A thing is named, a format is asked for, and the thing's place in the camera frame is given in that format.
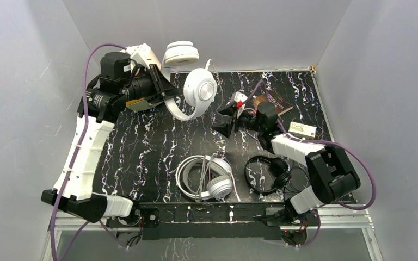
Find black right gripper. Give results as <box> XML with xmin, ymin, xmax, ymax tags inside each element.
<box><xmin>211</xmin><ymin>103</ymin><xmax>265</xmax><ymax>139</ymax></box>

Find small white on-ear headphones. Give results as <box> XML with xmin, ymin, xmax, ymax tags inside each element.
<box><xmin>161</xmin><ymin>41</ymin><xmax>218</xmax><ymax>121</ymax></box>

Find large white over-ear headphones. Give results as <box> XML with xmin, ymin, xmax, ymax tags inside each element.
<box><xmin>175</xmin><ymin>155</ymin><xmax>241</xmax><ymax>202</ymax></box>

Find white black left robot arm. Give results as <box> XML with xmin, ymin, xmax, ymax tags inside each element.
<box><xmin>41</xmin><ymin>52</ymin><xmax>179</xmax><ymax>226</ymax></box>

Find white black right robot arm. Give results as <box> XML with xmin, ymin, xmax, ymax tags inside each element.
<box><xmin>212</xmin><ymin>102</ymin><xmax>361</xmax><ymax>225</ymax></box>

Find pastel mini drawer cabinet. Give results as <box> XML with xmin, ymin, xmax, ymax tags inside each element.
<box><xmin>120</xmin><ymin>45</ymin><xmax>171</xmax><ymax>111</ymax></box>

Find orange brown paperback book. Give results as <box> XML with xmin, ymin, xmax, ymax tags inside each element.
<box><xmin>248</xmin><ymin>90</ymin><xmax>293</xmax><ymax>116</ymax></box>

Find small white green box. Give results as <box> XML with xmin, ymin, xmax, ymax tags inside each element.
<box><xmin>288</xmin><ymin>121</ymin><xmax>317</xmax><ymax>140</ymax></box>

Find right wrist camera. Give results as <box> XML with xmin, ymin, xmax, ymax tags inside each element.
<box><xmin>230</xmin><ymin>91</ymin><xmax>248</xmax><ymax>109</ymax></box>

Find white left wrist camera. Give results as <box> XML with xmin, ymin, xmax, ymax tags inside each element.
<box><xmin>125</xmin><ymin>43</ymin><xmax>155</xmax><ymax>69</ymax></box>

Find black wired headphones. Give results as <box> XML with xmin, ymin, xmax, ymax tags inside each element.
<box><xmin>244</xmin><ymin>155</ymin><xmax>311</xmax><ymax>195</ymax></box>

